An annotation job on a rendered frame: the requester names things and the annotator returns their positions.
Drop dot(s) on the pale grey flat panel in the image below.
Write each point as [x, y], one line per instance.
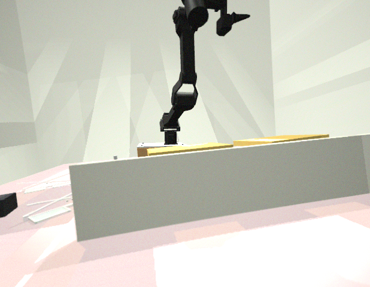
[133, 194]

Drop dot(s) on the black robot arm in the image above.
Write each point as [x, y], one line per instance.
[187, 20]

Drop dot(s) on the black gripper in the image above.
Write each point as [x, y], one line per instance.
[225, 22]

